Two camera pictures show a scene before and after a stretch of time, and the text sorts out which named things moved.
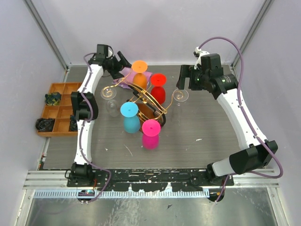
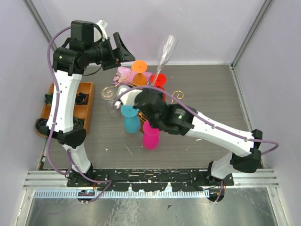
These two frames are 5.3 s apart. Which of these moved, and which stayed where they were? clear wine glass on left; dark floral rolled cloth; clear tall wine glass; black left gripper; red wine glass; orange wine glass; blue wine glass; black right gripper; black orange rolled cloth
Moved: black right gripper; black left gripper; clear tall wine glass
Stayed: black orange rolled cloth; dark floral rolled cloth; red wine glass; blue wine glass; clear wine glass on left; orange wine glass
